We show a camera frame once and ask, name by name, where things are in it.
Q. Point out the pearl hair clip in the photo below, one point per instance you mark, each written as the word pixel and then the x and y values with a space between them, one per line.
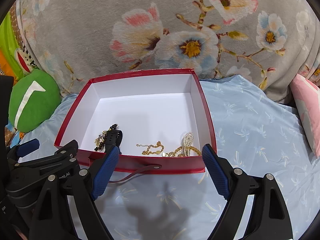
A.
pixel 187 140

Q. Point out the grey floral blanket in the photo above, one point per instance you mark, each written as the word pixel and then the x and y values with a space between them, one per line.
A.
pixel 100 30

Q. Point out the pink and white pillow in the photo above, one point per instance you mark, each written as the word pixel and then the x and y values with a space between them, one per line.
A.
pixel 308 110

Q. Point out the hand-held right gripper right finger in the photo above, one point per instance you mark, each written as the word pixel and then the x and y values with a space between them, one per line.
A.
pixel 216 172

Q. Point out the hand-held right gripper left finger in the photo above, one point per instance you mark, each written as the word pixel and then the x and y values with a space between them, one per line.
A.
pixel 106 172

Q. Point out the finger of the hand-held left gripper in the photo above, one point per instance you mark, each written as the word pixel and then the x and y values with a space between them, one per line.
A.
pixel 28 147
pixel 57 156

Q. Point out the green round pillow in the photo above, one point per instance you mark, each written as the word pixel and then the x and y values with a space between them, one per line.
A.
pixel 35 105

